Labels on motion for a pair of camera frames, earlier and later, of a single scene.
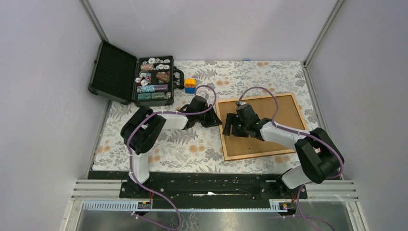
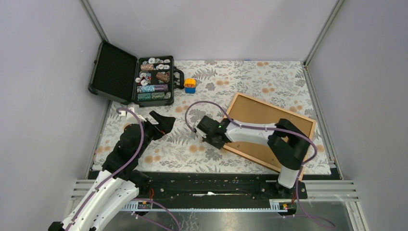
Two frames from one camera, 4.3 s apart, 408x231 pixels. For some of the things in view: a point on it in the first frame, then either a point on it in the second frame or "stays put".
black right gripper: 231,119 to 219,146
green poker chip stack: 145,96 stays put
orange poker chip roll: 164,77 stays put
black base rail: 207,186 stays put
